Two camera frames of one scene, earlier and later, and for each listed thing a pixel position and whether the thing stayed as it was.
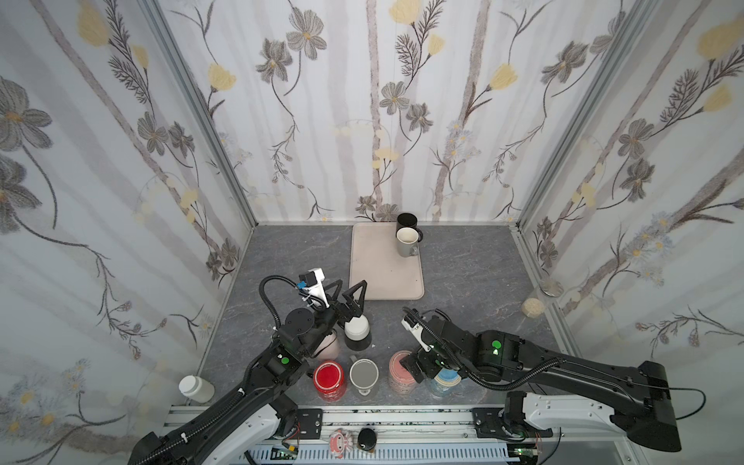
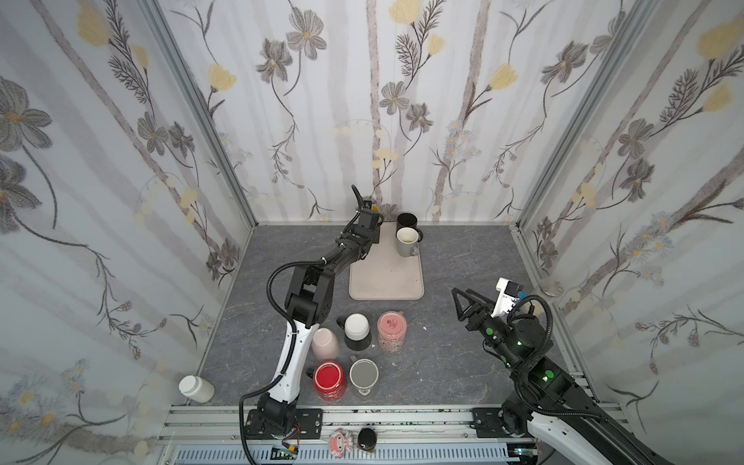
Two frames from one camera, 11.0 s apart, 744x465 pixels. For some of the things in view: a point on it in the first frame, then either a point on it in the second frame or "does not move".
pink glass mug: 400,378 -> 391,328
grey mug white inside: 407,241 does not move
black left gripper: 339,314 -> 376,235
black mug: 409,220 does not move
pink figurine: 340,443 does not move
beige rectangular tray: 374,260 does not move
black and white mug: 356,332 does not move
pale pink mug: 327,350 does not move
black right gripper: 419,360 -> 477,311
